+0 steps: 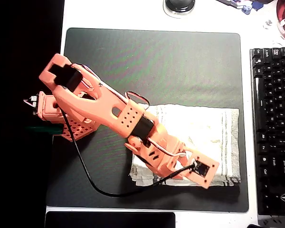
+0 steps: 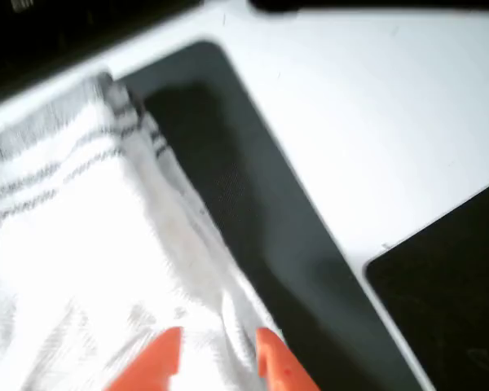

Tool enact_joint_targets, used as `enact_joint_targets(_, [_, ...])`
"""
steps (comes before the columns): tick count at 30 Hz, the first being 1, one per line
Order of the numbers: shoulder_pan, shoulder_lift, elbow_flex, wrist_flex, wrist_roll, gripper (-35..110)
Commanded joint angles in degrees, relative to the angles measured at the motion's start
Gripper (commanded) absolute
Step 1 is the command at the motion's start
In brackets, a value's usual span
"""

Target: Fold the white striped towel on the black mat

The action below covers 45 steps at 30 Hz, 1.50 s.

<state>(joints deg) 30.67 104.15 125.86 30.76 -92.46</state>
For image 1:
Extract white striped towel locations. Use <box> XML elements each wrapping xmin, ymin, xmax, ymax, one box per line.
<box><xmin>129</xmin><ymin>104</ymin><xmax>241</xmax><ymax>187</ymax></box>

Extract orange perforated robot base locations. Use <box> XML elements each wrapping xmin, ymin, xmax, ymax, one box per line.
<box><xmin>23</xmin><ymin>91</ymin><xmax>97</xmax><ymax>143</ymax></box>

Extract black flat tablet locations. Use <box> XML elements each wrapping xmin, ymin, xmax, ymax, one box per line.
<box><xmin>44</xmin><ymin>210</ymin><xmax>176</xmax><ymax>228</ymax></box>

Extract black desk mat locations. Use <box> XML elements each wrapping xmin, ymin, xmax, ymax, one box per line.
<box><xmin>46</xmin><ymin>28</ymin><xmax>249</xmax><ymax>213</ymax></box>

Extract black computer keyboard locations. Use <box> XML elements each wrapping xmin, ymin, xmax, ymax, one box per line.
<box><xmin>249</xmin><ymin>47</ymin><xmax>285</xmax><ymax>217</ymax></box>

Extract green table clamp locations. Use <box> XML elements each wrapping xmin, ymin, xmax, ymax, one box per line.
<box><xmin>25</xmin><ymin>125</ymin><xmax>64</xmax><ymax>135</ymax></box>

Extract black round dome object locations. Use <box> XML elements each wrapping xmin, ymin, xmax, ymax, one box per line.
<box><xmin>163</xmin><ymin>0</ymin><xmax>196</xmax><ymax>19</ymax></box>

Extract blue white plastic item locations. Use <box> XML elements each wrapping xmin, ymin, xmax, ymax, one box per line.
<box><xmin>216</xmin><ymin>0</ymin><xmax>276</xmax><ymax>15</ymax></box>

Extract orange gripper camera mount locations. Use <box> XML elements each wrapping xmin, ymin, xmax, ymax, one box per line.
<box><xmin>178</xmin><ymin>142</ymin><xmax>220</xmax><ymax>190</ymax></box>

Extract black camera cable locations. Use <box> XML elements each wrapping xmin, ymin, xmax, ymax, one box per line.
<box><xmin>58</xmin><ymin>104</ymin><xmax>197</xmax><ymax>197</ymax></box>

